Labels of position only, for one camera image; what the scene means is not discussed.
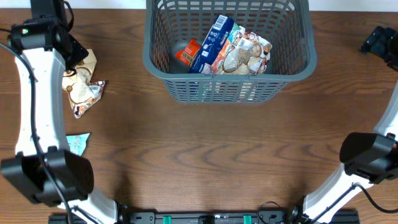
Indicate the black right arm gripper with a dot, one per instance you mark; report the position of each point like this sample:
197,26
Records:
374,42

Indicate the orange yellow pasta packet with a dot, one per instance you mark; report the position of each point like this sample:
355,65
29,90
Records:
189,53

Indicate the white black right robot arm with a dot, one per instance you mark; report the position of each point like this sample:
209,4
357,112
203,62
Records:
366,159

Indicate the beige brown Pan snack bag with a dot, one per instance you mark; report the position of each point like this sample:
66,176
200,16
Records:
244,53

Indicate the light blue wipes packet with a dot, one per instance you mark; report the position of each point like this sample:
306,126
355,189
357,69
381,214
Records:
78,143

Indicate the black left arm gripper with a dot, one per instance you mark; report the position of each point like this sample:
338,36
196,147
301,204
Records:
78,50

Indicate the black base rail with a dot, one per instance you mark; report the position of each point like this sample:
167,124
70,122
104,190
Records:
267,216

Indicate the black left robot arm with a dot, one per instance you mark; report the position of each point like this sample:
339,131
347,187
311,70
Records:
44,170

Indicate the grey plastic basket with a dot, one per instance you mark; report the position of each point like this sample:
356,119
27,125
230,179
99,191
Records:
171,25

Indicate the colourful Kleenex tissue multipack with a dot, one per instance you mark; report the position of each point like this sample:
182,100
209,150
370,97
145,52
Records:
212,45

